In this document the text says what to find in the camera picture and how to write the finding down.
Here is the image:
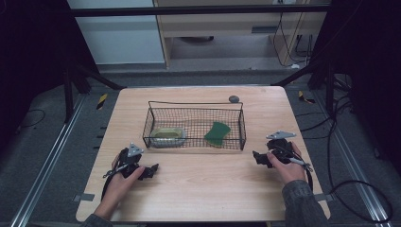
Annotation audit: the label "black horizontal frame bar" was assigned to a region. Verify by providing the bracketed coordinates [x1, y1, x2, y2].
[68, 4, 331, 18]

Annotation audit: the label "yellow and black tape strip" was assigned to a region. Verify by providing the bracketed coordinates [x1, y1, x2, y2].
[297, 90, 316, 105]
[96, 93, 109, 111]

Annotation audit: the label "thin black floor cable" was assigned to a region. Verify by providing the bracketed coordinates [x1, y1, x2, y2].
[17, 108, 47, 130]

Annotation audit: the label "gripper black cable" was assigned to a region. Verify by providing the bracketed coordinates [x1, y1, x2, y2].
[277, 146, 315, 192]
[100, 150, 131, 201]

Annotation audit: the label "light wooden desk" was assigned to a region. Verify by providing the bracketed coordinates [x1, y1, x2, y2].
[152, 0, 329, 69]

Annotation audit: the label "thick black floor cable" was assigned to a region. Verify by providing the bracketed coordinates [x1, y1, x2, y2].
[325, 94, 395, 223]

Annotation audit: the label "dark curtain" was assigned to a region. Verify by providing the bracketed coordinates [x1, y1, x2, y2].
[0, 0, 96, 159]
[310, 0, 401, 178]

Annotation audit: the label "yellow and green sponge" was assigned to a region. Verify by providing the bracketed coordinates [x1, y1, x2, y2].
[203, 121, 233, 148]

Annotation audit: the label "black metal stand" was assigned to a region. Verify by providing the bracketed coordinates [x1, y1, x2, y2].
[270, 58, 337, 115]
[61, 61, 128, 125]

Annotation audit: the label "black wire mesh basket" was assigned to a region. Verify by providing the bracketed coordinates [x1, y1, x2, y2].
[142, 100, 247, 151]

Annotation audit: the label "aluminium floor rail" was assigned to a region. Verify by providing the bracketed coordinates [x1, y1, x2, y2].
[9, 94, 87, 227]
[311, 91, 394, 227]

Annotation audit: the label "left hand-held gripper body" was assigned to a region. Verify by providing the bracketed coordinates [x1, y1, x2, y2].
[116, 142, 146, 180]

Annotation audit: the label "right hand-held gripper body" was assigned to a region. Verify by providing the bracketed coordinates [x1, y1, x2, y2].
[265, 131, 299, 165]

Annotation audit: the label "person's right hand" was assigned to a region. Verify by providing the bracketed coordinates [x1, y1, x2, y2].
[266, 141, 307, 186]

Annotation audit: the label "black hanging cables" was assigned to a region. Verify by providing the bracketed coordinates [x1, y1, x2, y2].
[271, 12, 317, 69]

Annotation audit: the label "person's left hand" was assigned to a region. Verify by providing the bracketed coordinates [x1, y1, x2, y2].
[101, 154, 147, 210]

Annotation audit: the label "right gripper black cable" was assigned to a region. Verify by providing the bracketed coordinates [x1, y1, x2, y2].
[277, 146, 315, 192]

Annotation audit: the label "white cabinet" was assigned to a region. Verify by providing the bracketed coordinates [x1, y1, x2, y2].
[66, 0, 166, 66]

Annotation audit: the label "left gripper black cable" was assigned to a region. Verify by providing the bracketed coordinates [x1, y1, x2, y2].
[100, 150, 131, 201]

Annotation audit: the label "grey tape piece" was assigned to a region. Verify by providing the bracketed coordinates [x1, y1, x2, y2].
[72, 193, 96, 202]
[315, 193, 335, 203]

